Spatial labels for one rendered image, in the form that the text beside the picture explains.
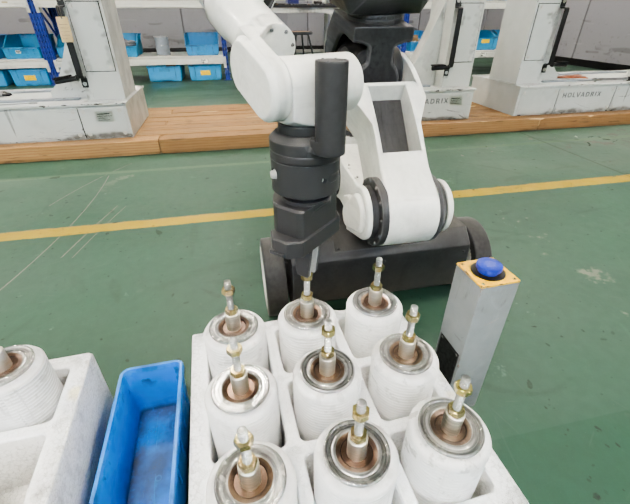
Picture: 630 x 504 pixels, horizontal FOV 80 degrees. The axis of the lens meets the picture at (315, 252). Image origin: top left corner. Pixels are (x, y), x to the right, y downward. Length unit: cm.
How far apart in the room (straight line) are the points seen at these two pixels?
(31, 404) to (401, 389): 51
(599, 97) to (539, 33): 69
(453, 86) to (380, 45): 187
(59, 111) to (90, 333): 159
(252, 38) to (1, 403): 56
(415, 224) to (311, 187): 34
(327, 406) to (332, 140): 33
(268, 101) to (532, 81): 274
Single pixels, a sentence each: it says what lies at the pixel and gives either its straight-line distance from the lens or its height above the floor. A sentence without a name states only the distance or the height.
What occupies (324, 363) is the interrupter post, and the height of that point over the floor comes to 28.
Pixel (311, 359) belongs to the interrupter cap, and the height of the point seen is 25.
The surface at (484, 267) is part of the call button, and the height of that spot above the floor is 33.
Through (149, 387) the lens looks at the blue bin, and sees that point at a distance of 82.
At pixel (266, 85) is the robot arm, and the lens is 42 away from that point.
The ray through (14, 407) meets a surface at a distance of 68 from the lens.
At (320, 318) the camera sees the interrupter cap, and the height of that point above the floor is 25.
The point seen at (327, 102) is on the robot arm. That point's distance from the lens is 41.
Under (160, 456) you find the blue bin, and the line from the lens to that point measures 80.
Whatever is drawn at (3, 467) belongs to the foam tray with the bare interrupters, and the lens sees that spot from 75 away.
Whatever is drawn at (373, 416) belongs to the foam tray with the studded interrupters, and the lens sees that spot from 59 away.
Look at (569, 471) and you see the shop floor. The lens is 87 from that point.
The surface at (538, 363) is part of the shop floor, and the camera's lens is 101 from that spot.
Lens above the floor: 67
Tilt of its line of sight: 33 degrees down
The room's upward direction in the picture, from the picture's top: straight up
